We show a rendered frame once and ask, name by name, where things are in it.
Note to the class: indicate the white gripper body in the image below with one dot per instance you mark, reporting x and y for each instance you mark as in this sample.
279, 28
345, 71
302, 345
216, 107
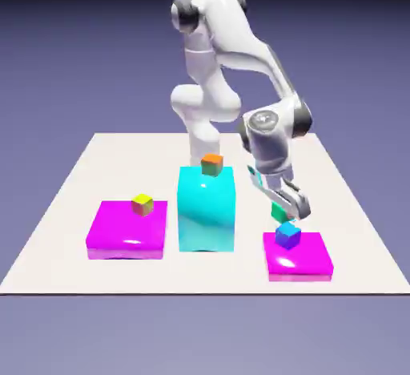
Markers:
282, 197

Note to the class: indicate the small green cube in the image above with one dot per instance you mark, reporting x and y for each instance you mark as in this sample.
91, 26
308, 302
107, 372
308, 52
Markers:
278, 213

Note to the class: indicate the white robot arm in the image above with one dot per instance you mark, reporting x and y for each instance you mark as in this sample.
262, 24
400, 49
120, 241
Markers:
221, 45

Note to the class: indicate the small blue cube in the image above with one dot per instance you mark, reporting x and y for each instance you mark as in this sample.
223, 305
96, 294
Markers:
287, 235

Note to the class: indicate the small orange cube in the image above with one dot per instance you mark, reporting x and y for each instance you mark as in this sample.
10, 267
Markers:
212, 165

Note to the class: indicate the small yellow cube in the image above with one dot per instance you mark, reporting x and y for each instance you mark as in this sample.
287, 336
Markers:
142, 205

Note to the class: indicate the large magenta box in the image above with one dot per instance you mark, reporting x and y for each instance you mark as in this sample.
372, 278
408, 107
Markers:
298, 258
126, 229

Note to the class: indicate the large cyan box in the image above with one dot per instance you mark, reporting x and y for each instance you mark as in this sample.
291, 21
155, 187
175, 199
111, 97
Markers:
205, 208

